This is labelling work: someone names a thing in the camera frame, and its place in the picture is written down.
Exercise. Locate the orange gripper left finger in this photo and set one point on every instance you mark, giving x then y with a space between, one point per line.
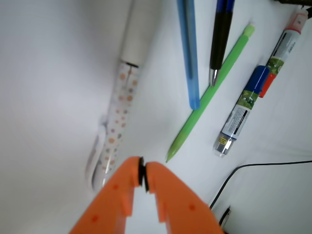
108 211

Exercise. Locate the green mechanical pencil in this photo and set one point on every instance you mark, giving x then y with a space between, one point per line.
210 91

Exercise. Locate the light blue pen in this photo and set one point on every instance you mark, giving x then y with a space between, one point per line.
186 13

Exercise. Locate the white dotted pen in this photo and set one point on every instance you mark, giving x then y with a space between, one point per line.
139 32

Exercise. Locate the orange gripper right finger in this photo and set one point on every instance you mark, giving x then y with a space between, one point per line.
182 211

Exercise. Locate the dark blue black pen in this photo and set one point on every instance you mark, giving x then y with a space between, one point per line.
222 24

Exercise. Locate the red cap marker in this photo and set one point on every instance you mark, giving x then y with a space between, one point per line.
284 46

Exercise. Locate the blue cap marker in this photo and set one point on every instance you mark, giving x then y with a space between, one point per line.
241 111

